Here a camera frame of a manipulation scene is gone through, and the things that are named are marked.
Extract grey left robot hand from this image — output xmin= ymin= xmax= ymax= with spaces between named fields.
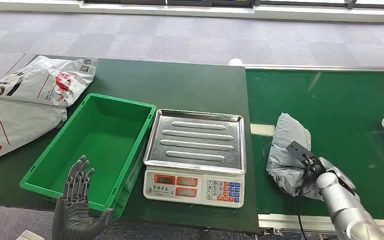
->
xmin=51 ymin=154 xmax=114 ymax=240

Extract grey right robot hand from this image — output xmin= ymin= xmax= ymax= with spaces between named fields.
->
xmin=317 ymin=157 xmax=357 ymax=197

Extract grey plastic mailer package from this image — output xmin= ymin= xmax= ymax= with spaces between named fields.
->
xmin=266 ymin=112 xmax=326 ymax=202

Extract green conveyor belt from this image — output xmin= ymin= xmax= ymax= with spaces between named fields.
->
xmin=244 ymin=68 xmax=384 ymax=221

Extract green plastic crate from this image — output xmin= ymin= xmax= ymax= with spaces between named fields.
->
xmin=19 ymin=93 xmax=157 ymax=220

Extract large white mailer red line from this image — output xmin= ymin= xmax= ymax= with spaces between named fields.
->
xmin=0 ymin=94 xmax=68 ymax=168

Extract white electronic scale body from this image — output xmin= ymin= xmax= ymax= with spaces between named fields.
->
xmin=142 ymin=165 xmax=246 ymax=209

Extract white mailer with black print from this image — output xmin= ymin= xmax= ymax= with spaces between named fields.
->
xmin=0 ymin=55 xmax=99 ymax=108

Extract steel scale tray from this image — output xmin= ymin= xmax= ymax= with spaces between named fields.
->
xmin=143 ymin=108 xmax=247 ymax=176

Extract dark green table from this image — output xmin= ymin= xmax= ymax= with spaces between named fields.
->
xmin=0 ymin=54 xmax=260 ymax=234

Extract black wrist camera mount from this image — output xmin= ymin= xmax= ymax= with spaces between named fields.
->
xmin=286 ymin=141 xmax=327 ymax=182

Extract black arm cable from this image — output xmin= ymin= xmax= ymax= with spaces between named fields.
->
xmin=293 ymin=158 xmax=316 ymax=240

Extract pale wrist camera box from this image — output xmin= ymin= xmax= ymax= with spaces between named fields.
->
xmin=15 ymin=229 xmax=46 ymax=240

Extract aluminium conveyor frame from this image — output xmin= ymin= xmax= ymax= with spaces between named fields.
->
xmin=228 ymin=58 xmax=384 ymax=240

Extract dark window frame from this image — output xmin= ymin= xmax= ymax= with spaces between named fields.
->
xmin=82 ymin=0 xmax=384 ymax=10

